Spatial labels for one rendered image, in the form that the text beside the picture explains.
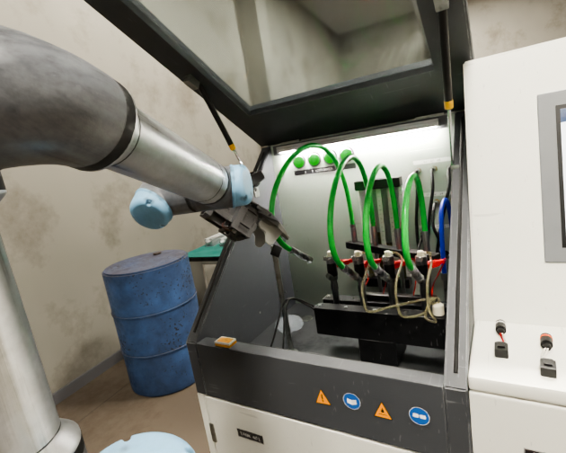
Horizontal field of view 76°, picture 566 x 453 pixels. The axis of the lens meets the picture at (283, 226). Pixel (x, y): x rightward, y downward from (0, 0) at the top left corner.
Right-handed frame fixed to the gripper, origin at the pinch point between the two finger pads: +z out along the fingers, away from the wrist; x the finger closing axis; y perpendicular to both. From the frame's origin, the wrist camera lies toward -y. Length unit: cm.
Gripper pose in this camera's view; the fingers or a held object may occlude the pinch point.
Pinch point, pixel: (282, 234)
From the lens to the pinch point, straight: 89.5
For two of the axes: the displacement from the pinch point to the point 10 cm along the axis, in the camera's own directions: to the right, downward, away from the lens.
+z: 7.4, 5.3, 4.0
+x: 5.6, -1.6, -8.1
